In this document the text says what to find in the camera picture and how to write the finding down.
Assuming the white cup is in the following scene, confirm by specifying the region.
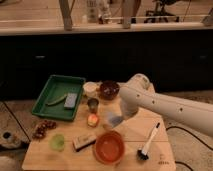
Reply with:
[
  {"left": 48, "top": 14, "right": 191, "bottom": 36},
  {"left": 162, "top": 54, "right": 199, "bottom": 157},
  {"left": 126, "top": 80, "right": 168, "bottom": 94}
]
[{"left": 83, "top": 82, "right": 97, "bottom": 98}]

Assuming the grey blue sponge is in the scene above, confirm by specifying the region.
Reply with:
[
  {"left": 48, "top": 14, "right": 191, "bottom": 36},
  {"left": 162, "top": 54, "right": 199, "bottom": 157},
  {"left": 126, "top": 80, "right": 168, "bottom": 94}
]
[{"left": 64, "top": 93, "right": 77, "bottom": 109}]

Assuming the orange yellow fruit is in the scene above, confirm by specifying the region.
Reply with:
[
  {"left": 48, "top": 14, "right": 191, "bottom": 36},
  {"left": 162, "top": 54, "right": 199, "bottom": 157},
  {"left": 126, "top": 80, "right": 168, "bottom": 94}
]
[{"left": 87, "top": 114, "right": 99, "bottom": 127}]

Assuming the green plastic tray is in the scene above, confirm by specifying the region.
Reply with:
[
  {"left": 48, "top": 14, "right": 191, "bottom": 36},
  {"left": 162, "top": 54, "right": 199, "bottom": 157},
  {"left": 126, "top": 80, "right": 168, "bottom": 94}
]
[{"left": 32, "top": 75, "right": 85, "bottom": 121}]

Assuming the light green cup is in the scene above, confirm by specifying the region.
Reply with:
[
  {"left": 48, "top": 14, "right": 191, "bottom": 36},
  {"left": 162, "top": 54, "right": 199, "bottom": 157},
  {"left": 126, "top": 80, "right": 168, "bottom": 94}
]
[{"left": 50, "top": 134, "right": 65, "bottom": 151}]

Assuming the black white dish brush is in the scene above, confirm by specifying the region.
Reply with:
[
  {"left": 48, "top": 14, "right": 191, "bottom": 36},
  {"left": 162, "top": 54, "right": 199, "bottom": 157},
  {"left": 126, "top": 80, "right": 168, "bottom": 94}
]
[{"left": 137, "top": 123, "right": 160, "bottom": 160}]

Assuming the brown grape bunch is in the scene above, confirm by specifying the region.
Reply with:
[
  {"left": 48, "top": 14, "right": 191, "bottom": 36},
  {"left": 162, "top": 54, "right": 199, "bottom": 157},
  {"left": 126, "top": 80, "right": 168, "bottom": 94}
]
[{"left": 32, "top": 120, "right": 57, "bottom": 139}]

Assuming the dark brown bowl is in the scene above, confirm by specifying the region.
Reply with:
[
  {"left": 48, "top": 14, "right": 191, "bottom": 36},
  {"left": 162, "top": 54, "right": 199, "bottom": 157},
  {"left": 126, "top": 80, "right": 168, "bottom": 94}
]
[{"left": 100, "top": 80, "right": 120, "bottom": 100}]

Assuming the small metal cup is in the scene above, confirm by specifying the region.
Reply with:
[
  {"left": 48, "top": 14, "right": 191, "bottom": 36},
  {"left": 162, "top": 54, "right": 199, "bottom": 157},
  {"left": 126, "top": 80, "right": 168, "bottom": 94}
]
[{"left": 87, "top": 98, "right": 99, "bottom": 113}]

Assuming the red orange bowl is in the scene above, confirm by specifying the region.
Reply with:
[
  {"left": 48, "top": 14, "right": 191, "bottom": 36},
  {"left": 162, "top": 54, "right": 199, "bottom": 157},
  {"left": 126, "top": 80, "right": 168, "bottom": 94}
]
[{"left": 93, "top": 131, "right": 125, "bottom": 165}]

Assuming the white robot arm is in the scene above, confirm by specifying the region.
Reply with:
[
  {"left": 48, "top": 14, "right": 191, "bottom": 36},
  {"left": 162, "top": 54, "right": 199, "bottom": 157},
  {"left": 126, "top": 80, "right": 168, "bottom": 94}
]
[{"left": 119, "top": 73, "right": 213, "bottom": 137}]

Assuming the black cable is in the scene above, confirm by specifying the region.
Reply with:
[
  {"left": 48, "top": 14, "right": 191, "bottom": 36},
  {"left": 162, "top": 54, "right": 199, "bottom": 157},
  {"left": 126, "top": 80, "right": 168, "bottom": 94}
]
[{"left": 166, "top": 125, "right": 213, "bottom": 171}]

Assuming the grey towel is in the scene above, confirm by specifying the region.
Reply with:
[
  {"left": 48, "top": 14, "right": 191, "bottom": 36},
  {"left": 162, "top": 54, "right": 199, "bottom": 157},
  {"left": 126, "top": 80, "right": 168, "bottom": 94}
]
[{"left": 107, "top": 113, "right": 124, "bottom": 128}]

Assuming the green cucumber slice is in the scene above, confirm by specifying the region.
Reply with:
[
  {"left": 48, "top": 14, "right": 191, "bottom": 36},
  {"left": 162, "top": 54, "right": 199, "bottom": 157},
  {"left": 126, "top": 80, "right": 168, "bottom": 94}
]
[{"left": 46, "top": 94, "right": 67, "bottom": 106}]

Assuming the black office chair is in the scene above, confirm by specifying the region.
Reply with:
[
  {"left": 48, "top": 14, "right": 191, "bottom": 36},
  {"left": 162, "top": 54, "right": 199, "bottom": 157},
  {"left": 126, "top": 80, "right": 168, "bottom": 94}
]
[{"left": 144, "top": 0, "right": 180, "bottom": 23}]

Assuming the wooden eraser block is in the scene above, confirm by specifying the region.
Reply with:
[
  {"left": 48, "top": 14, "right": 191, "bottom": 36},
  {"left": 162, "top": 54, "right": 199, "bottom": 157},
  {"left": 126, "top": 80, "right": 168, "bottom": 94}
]
[{"left": 73, "top": 133, "right": 97, "bottom": 152}]

